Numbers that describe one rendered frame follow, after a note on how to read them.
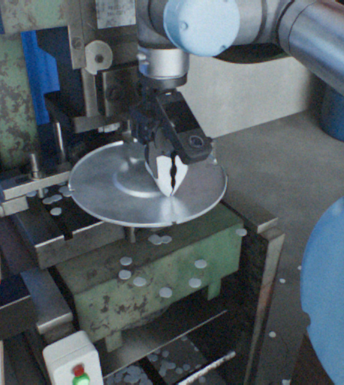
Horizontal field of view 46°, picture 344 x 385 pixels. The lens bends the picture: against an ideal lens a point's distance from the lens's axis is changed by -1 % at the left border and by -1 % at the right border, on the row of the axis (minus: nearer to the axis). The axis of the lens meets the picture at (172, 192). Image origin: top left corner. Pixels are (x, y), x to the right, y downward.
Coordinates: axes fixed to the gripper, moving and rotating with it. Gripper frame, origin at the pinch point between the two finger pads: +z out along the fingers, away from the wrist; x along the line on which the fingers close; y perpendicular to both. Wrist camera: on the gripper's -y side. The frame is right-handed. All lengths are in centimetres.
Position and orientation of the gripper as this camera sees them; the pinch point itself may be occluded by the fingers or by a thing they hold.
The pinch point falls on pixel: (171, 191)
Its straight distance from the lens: 71.1
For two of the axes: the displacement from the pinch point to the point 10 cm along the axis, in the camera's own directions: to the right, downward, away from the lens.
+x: -8.4, 3.0, -4.6
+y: -5.5, -4.6, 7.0
